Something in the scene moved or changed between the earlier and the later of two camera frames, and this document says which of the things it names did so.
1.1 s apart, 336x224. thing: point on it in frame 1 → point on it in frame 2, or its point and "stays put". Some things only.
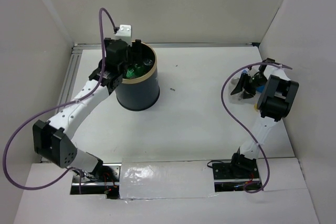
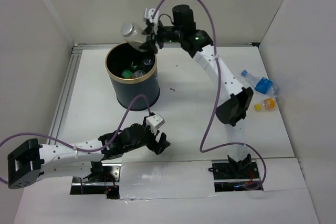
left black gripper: [135, 57] → [158, 147]
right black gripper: [241, 86] → [151, 47]
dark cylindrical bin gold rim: [139, 88] stays put
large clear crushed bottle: [148, 62] stays put
